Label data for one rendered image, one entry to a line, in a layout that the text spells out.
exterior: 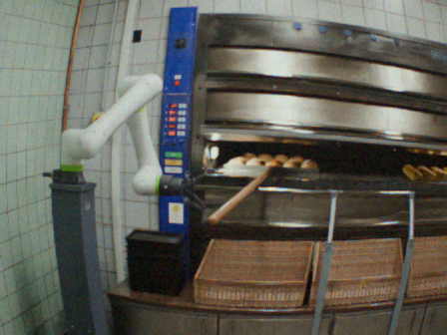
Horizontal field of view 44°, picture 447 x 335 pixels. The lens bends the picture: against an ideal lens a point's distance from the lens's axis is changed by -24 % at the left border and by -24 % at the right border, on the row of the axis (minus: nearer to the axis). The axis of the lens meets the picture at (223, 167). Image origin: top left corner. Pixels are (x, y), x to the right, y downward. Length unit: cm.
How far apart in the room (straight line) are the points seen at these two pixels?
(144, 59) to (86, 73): 39
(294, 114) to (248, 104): 25
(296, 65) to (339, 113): 34
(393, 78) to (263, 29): 82
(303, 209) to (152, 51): 120
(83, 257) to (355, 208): 157
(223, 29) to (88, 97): 88
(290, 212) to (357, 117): 65
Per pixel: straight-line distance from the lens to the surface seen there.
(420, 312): 335
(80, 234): 295
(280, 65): 366
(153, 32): 381
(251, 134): 353
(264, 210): 370
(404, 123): 368
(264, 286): 327
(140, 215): 384
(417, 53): 374
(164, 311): 337
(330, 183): 367
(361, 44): 369
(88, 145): 280
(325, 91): 365
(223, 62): 370
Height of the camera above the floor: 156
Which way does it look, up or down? 5 degrees down
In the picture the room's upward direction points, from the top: 2 degrees clockwise
